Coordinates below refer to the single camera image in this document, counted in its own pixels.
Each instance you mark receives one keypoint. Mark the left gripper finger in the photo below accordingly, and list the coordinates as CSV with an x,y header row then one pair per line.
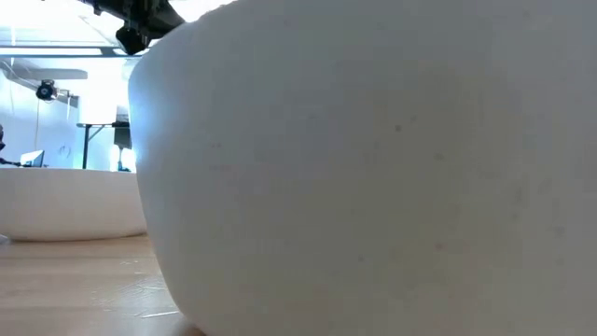
x,y
133,41
169,18

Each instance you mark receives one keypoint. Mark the pale grey-green ceramic bowl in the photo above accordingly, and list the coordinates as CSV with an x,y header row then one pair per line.
x,y
70,205

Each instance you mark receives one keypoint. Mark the white ceramic bowl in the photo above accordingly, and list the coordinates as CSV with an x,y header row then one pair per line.
x,y
373,186

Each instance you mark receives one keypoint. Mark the dark grey equipment box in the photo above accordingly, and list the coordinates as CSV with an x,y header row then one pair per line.
x,y
122,137

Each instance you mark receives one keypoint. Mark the black-legged table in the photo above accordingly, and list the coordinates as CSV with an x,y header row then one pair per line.
x,y
86,144

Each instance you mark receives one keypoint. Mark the open laptop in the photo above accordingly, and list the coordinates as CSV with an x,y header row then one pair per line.
x,y
33,158

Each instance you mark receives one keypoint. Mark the black round camera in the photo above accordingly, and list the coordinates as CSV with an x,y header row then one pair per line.
x,y
46,90

